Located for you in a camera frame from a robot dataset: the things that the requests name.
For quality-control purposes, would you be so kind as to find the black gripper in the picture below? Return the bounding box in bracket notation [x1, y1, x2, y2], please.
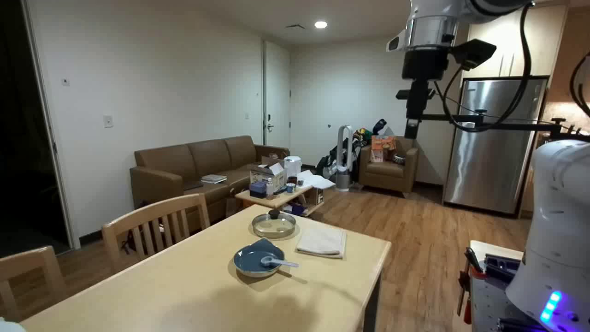
[401, 49, 447, 79]

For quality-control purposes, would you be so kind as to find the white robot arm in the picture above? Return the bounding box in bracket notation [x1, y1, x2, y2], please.
[385, 0, 528, 81]

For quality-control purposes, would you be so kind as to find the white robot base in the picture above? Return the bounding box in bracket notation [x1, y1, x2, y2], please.
[504, 140, 590, 332]

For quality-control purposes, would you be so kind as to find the spoon in bowl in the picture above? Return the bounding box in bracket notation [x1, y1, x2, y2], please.
[259, 256, 298, 267]

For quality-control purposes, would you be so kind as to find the blue bowl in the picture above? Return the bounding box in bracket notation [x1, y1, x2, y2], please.
[231, 239, 283, 278]

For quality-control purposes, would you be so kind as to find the brown armchair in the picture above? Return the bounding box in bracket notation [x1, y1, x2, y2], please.
[359, 136, 418, 195]

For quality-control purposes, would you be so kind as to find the stainless steel refrigerator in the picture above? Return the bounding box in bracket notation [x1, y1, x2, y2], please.
[442, 77, 532, 214]

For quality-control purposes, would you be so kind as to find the white door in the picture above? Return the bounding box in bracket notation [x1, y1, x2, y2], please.
[263, 40, 289, 147]

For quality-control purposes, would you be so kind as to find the wooden coffee table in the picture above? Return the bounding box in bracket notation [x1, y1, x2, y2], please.
[235, 186, 324, 215]

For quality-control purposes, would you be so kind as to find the brown sofa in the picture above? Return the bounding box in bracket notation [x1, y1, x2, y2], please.
[130, 134, 289, 221]

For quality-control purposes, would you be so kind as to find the wooden chair near lid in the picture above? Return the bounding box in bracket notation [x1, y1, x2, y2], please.
[101, 193, 209, 271]

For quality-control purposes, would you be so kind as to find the wooden chair far left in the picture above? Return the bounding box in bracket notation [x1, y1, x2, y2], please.
[0, 245, 67, 321]

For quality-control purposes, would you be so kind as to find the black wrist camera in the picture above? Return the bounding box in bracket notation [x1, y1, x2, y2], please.
[449, 38, 495, 70]

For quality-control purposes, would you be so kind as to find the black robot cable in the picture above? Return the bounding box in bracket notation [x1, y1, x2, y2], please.
[432, 3, 534, 132]

